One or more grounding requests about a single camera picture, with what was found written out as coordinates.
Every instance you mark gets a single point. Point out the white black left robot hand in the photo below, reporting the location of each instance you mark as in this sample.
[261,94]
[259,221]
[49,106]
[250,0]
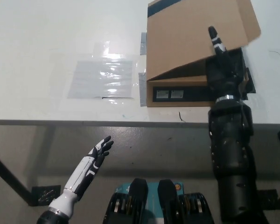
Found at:
[80,173]

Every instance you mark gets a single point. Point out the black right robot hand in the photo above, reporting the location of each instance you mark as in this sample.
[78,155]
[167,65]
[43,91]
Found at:
[220,77]

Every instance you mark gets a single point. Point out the brown cardboard storage box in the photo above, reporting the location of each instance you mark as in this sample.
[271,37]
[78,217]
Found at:
[184,35]

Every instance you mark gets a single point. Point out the black floor tape patch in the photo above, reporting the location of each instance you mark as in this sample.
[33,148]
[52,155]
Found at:
[46,194]

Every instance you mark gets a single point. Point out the black metal table leg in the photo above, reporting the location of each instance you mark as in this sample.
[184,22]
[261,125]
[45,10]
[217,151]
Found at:
[12,179]

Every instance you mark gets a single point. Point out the clear plastic sheet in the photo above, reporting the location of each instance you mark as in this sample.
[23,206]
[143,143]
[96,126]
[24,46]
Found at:
[102,79]

